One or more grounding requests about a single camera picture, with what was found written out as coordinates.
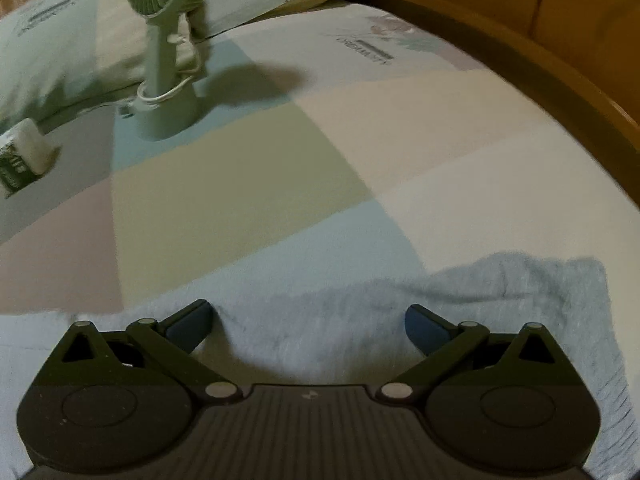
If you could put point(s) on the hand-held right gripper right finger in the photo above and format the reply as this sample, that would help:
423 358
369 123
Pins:
425 330

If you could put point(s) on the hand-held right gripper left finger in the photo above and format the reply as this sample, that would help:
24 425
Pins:
192 327

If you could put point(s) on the grey sweatpants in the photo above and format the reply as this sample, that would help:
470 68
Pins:
325 320

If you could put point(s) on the green handheld fan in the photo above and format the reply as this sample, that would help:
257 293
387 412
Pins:
165 110

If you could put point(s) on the small white green packet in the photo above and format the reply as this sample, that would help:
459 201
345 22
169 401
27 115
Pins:
25 155

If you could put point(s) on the wooden headboard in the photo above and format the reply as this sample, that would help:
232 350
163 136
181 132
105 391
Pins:
575 10

